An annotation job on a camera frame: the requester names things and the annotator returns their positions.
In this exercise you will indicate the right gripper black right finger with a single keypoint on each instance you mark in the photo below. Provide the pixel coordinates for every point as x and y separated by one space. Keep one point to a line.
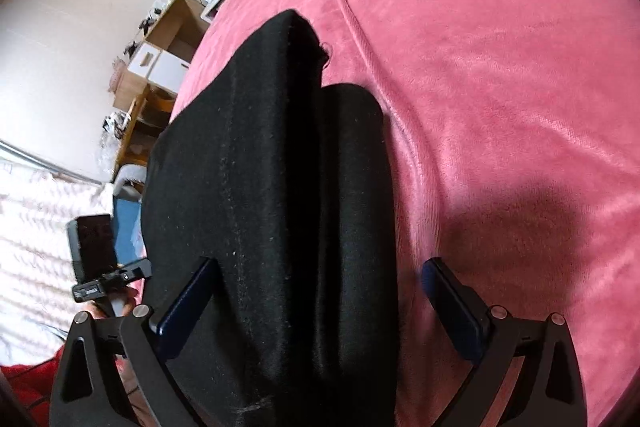
548 390

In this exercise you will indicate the patterned white curtain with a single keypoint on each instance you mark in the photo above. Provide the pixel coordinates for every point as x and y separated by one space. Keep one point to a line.
38 199

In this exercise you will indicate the pink fleece bed sheet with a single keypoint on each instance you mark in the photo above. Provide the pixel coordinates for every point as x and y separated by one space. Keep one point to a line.
513 128

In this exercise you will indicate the wooden desk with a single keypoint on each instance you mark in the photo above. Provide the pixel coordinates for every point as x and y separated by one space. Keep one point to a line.
147 118

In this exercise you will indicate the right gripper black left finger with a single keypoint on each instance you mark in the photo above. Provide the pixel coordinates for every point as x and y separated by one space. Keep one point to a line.
87 390

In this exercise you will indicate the blue padded chair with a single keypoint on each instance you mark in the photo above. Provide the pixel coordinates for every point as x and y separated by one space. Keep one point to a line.
127 199

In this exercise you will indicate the wooden white drawer cabinet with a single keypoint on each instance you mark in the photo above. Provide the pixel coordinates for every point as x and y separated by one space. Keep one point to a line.
164 54

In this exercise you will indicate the black embroidered pants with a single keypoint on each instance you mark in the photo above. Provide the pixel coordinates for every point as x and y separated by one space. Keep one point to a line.
286 184

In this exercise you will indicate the person's left hand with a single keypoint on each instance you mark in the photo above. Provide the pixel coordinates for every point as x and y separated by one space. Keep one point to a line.
117 306

